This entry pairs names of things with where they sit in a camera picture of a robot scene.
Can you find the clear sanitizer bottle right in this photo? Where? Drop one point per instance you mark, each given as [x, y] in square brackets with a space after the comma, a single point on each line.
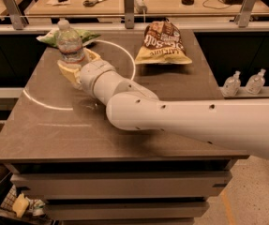
[256, 83]

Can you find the white power strip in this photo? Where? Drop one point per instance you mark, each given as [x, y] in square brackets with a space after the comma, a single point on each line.
[140, 6]

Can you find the grey metal bracket left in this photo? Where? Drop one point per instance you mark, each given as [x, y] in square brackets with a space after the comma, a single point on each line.
[17, 19]

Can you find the yellow sponge in basket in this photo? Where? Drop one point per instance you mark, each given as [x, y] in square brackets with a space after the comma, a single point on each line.
[20, 205]

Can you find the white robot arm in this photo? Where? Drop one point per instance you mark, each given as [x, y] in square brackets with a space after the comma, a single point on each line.
[241, 124]

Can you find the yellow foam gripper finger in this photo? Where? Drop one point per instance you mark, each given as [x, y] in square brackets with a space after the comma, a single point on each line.
[71, 72]
[90, 55]

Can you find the grey metal bracket middle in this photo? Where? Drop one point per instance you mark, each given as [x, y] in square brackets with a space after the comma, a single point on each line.
[129, 14]

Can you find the green snack bag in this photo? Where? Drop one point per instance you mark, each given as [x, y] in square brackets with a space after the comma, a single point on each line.
[51, 37]

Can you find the grey metal bracket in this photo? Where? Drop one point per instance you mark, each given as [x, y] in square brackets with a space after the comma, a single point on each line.
[129, 14]
[17, 19]
[243, 17]

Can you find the brown yellow chip bag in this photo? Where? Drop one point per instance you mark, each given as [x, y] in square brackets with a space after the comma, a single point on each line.
[162, 44]

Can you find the grey metal bracket right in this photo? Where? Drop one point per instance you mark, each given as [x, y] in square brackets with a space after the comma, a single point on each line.
[243, 17]

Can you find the clear sanitizer bottle left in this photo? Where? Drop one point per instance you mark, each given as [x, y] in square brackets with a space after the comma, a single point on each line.
[232, 84]

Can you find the black handled scissors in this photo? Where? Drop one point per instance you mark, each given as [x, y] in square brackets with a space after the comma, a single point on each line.
[91, 3]

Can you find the clear sanitizer bottle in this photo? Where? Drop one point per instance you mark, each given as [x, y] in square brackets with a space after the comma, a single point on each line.
[256, 83]
[232, 84]

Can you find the grey table with drawers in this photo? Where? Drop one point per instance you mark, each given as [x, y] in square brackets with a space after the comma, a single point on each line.
[61, 149]

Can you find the clear plastic water bottle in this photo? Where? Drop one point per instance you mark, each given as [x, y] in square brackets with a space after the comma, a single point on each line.
[69, 43]

